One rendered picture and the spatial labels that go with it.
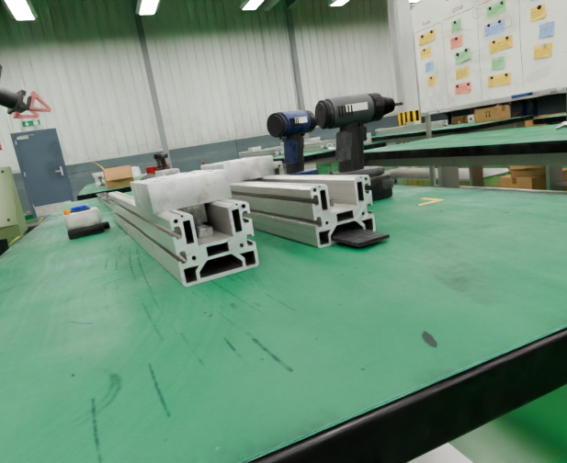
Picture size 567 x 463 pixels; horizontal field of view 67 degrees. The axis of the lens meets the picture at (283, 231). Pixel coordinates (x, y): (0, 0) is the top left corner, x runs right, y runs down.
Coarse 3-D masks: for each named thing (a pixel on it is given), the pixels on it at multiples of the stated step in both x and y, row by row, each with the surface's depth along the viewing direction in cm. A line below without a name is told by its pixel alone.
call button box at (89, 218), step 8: (88, 208) 108; (96, 208) 109; (64, 216) 102; (72, 216) 103; (80, 216) 104; (88, 216) 104; (96, 216) 105; (72, 224) 103; (80, 224) 104; (88, 224) 105; (96, 224) 106; (104, 224) 109; (72, 232) 103; (80, 232) 104; (88, 232) 105; (96, 232) 106
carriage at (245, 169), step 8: (232, 160) 99; (240, 160) 90; (248, 160) 87; (256, 160) 88; (264, 160) 89; (272, 160) 90; (208, 168) 94; (216, 168) 89; (224, 168) 85; (232, 168) 86; (240, 168) 87; (248, 168) 87; (256, 168) 88; (264, 168) 89; (272, 168) 90; (232, 176) 86; (240, 176) 87; (248, 176) 88; (256, 176) 88
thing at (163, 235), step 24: (120, 216) 110; (144, 216) 67; (168, 216) 51; (192, 216) 51; (216, 216) 58; (240, 216) 54; (144, 240) 73; (168, 240) 53; (192, 240) 52; (216, 240) 53; (240, 240) 54; (168, 264) 57; (192, 264) 52; (216, 264) 58; (240, 264) 55
